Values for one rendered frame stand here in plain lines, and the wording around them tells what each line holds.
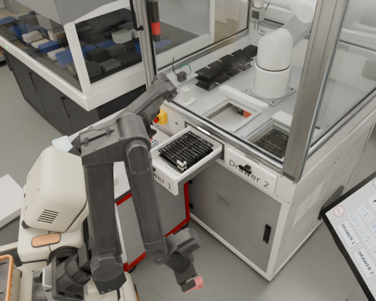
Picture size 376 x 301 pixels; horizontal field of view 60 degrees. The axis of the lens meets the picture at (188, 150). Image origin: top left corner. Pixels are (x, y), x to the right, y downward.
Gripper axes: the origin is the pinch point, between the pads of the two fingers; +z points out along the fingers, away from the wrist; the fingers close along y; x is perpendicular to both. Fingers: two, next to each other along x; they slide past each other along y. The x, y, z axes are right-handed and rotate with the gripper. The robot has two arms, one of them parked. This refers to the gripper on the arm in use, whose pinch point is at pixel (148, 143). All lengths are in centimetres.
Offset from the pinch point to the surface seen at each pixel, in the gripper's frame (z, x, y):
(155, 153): -5.7, 8.4, -12.9
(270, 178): -11, -3, -71
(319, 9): -85, -5, -75
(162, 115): -9.1, -15.7, 0.7
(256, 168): -12, -4, -64
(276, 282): 80, -6, -87
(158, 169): -11.5, 20.7, -25.3
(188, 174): -6.9, 12.6, -36.5
